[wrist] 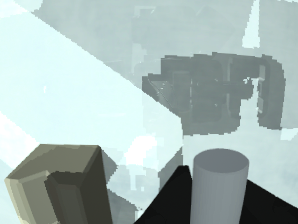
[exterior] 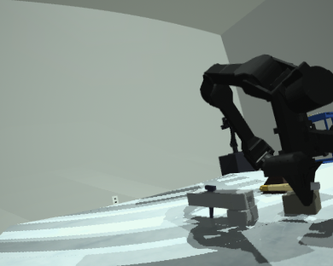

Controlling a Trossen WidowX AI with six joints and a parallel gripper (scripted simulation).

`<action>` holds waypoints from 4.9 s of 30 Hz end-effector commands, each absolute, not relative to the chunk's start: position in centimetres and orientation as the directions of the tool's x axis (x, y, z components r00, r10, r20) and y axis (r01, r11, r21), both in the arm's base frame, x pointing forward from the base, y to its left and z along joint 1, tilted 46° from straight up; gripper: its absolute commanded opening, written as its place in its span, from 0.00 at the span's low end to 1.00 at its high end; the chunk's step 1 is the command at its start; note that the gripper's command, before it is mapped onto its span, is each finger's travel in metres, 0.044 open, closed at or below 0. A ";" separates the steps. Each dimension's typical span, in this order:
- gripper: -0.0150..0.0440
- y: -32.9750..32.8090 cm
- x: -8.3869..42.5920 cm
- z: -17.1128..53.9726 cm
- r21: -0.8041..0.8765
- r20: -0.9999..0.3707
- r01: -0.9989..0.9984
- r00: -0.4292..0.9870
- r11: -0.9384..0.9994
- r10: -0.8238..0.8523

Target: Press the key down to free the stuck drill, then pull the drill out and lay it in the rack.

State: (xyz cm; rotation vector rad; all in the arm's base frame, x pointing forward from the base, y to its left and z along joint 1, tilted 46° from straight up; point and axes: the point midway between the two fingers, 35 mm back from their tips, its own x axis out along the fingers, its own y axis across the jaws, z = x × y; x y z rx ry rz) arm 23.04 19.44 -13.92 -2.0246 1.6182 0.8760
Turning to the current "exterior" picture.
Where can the white cylinder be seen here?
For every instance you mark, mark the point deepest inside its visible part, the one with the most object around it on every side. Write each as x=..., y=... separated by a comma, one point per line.
x=286, y=187

